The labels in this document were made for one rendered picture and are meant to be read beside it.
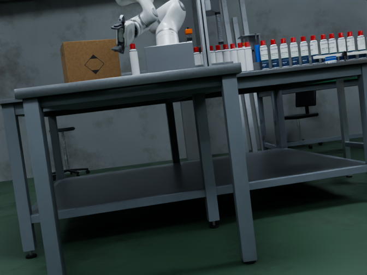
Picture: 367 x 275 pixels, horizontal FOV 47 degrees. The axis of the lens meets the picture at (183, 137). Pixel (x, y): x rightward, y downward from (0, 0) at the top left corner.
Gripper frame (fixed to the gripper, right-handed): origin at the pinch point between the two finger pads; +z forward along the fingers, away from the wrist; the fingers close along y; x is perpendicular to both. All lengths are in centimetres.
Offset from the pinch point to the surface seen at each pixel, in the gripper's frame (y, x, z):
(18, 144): 62, 52, 5
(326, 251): 72, -103, 14
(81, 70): 34, 39, -38
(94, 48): 23, 35, -47
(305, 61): 40, -80, -142
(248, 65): 43, -43, -123
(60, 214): 95, 27, 11
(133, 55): 34, 24, -78
